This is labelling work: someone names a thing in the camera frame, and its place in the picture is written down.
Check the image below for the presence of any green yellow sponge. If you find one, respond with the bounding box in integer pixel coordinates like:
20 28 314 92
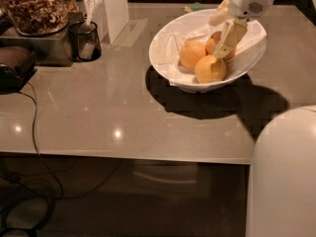
184 2 204 13

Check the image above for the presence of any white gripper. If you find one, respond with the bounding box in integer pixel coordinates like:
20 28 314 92
208 0 274 59

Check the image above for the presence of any black cable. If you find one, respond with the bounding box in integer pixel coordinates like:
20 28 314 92
0 79 124 237

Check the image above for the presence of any white upright box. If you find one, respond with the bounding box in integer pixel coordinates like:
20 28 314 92
93 0 129 43

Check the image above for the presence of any white spoon in cup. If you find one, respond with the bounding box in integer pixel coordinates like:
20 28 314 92
78 0 95 34

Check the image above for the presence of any white bowl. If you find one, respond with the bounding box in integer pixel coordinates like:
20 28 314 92
148 8 269 94

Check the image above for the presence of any black mesh cup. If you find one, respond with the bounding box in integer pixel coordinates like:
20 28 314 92
68 22 102 62

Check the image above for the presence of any white paper bowl liner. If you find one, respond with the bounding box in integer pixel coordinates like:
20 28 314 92
157 20 267 87

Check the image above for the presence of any metal box stand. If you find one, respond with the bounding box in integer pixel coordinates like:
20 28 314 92
0 13 83 67

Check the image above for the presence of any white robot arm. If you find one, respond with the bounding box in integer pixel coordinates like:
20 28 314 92
209 0 316 237

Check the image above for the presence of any orange at bowl front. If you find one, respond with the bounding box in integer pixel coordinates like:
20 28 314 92
195 55 227 84

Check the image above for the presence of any black device at left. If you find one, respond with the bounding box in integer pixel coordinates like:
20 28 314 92
0 46 37 93

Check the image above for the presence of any glass jar of nuts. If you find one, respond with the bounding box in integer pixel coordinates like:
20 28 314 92
1 0 68 37

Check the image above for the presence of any orange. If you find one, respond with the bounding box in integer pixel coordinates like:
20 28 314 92
180 39 206 70
195 55 227 84
205 31 237 61

